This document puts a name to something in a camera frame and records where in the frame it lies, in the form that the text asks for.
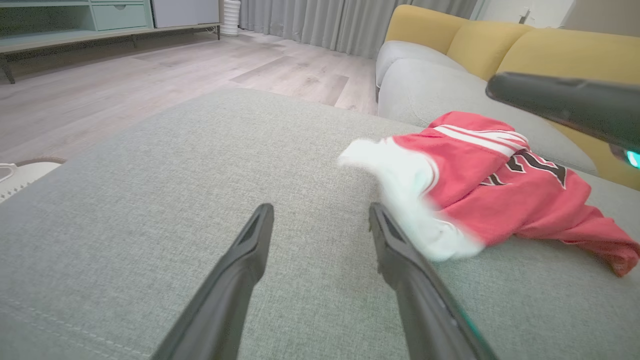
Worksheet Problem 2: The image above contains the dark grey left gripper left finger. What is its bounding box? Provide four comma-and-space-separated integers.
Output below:
150, 202, 275, 360

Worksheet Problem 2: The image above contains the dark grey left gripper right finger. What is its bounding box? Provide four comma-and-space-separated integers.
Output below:
368, 202, 496, 360

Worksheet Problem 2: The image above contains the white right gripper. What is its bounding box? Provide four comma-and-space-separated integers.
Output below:
485, 71, 640, 171

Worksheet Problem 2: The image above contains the red jersey with white sleeves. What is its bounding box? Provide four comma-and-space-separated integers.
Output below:
338, 110, 640, 278

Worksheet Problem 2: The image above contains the yellow sofa back cushion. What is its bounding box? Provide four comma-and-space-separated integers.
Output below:
497, 27, 640, 192
446, 20, 535, 82
385, 5, 470, 56

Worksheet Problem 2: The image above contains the large grey sofa seat cushion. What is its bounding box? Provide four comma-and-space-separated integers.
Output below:
0, 88, 640, 360

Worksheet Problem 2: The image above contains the white rounded plastic object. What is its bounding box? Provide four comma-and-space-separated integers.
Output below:
0, 157, 67, 203

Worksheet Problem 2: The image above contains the grey curtain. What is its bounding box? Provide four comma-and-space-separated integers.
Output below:
239, 0, 481, 59

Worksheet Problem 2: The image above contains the white ribbed cylinder appliance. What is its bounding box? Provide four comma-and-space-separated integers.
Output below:
220, 0, 242, 37

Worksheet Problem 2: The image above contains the mint and white low cabinet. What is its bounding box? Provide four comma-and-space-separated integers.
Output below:
0, 0, 222, 85

